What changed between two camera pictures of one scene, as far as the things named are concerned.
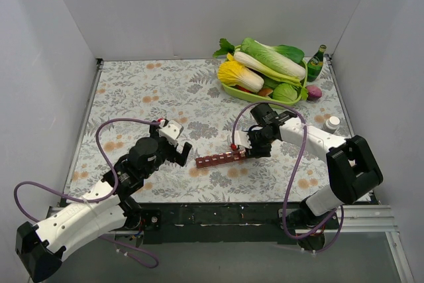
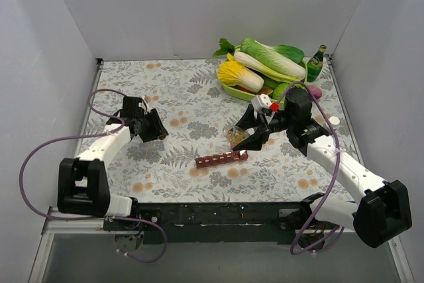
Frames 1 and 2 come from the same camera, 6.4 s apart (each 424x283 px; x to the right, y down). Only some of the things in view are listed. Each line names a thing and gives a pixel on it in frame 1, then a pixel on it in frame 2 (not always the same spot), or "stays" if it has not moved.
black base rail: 221,223 stays
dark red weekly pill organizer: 218,158 stays
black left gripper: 171,150 -> 148,127
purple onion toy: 313,92 stays
